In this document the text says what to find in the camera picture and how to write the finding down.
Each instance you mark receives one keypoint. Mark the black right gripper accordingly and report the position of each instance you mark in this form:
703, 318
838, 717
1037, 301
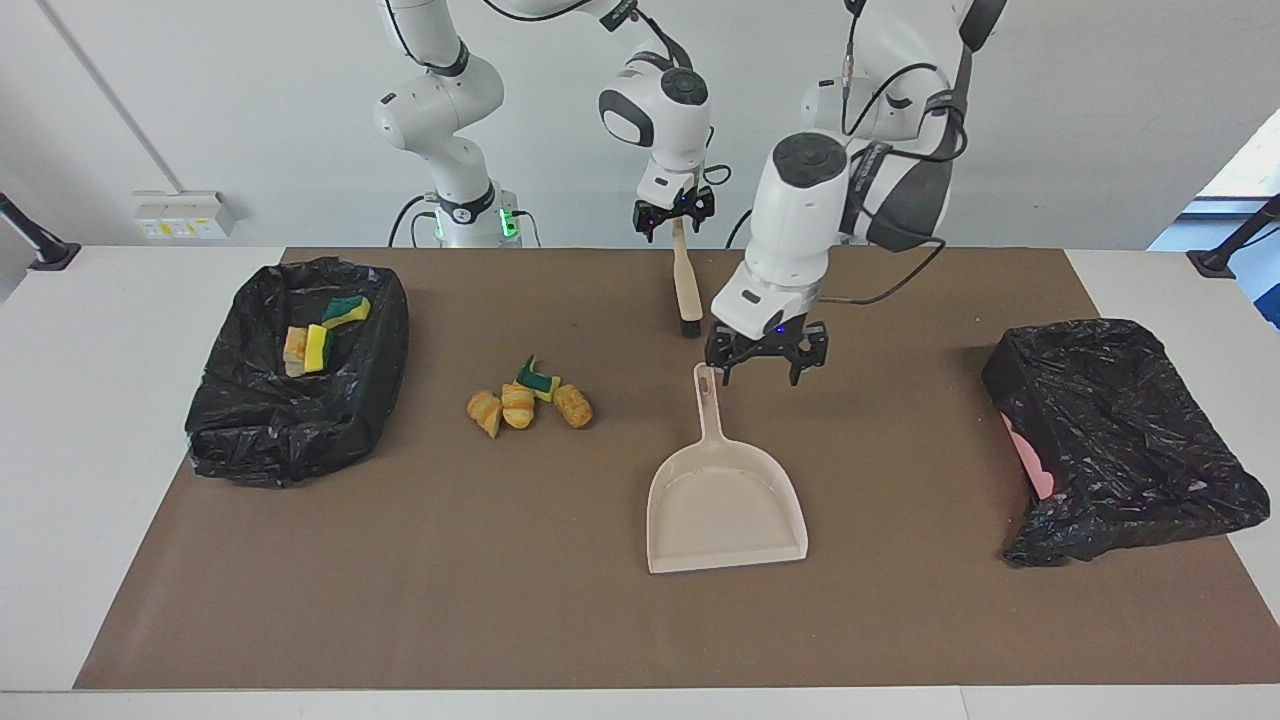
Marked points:
675, 207

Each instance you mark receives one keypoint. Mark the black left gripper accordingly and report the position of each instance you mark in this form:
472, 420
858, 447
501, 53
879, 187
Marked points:
765, 348

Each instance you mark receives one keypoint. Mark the beige hand brush black bristles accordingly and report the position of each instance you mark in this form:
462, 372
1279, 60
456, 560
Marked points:
686, 290

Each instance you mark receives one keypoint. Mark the beige plastic dustpan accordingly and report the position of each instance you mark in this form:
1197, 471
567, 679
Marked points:
725, 510

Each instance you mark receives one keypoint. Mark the brown toy bread roll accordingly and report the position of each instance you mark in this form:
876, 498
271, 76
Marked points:
573, 406

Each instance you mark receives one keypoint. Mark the green and yellow sponge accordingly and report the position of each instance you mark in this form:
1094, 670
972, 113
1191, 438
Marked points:
540, 381

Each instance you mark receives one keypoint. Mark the small toy croissant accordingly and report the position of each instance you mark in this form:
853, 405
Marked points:
517, 406
485, 411

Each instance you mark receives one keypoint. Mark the wavy yellow sponge piece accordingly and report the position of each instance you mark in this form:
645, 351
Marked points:
347, 310

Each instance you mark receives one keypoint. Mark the blocky yellow sponge piece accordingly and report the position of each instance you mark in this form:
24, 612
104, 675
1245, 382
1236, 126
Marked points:
317, 348

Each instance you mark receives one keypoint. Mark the long toy croissant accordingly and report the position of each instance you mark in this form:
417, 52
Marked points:
294, 350

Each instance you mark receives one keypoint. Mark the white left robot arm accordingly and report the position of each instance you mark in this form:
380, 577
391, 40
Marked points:
800, 230

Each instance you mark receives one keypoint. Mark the pink plastic bin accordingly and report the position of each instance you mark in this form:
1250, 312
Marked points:
1035, 465

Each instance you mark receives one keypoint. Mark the black trash bag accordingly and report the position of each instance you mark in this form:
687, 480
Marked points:
300, 420
1110, 430

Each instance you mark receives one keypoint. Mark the brown table mat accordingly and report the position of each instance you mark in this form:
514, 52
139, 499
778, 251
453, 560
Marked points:
500, 600

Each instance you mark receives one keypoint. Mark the black clamp stand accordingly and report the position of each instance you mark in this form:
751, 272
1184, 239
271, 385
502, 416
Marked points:
50, 255
1215, 263

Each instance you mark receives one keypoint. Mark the bright window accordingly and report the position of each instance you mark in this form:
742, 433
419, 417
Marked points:
1245, 170

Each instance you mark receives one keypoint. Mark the white wall socket box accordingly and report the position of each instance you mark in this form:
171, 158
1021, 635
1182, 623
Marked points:
180, 215

